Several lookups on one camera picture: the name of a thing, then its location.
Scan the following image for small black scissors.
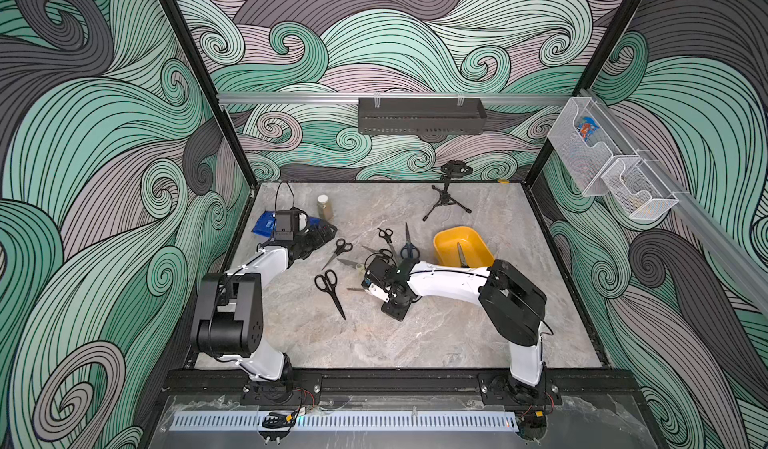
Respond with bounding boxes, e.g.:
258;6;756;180
363;245;394;259
322;238;353;269
378;228;396;253

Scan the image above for blue handled scissors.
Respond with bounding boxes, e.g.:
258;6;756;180
400;223;420;261

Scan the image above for large black scissors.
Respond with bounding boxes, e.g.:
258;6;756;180
314;269;346;320

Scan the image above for yellow storage box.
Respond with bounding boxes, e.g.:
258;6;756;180
433;226;495;268

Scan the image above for cream kitchen scissors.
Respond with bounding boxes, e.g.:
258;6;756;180
337;258;365;273

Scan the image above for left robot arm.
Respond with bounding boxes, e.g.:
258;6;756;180
190;216;337;383

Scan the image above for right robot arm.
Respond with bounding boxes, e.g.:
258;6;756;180
362;255;547;388

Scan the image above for small spice bottle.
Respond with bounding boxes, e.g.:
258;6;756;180
317;194;334;222

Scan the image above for blue snack bag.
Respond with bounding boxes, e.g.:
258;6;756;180
251;211;276;238

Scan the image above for black mini tripod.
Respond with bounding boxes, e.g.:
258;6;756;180
422;160;474;222

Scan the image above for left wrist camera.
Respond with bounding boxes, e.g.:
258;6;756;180
272;208;307;244

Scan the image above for black wall shelf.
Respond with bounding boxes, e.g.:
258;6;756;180
357;98;488;138

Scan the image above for white slotted cable duct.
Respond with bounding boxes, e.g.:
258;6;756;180
169;410;519;433

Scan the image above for aluminium wall rail back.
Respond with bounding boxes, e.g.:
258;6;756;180
217;91;570;106

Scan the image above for aluminium wall rail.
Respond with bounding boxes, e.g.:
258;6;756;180
579;89;767;315
217;91;570;106

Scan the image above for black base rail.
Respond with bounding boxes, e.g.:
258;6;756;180
161;368;639;409

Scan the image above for large clear wall bin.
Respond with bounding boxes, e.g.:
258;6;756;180
548;97;622;197

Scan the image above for small clear wall bin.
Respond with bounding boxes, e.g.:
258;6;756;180
601;156;679;222

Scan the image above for aluminium wall rail right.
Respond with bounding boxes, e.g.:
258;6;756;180
579;89;767;315

